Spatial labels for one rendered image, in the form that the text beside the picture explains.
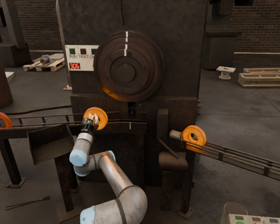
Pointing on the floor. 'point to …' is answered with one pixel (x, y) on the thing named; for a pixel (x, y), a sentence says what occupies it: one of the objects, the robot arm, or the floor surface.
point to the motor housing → (169, 170)
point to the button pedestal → (230, 218)
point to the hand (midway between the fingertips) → (95, 116)
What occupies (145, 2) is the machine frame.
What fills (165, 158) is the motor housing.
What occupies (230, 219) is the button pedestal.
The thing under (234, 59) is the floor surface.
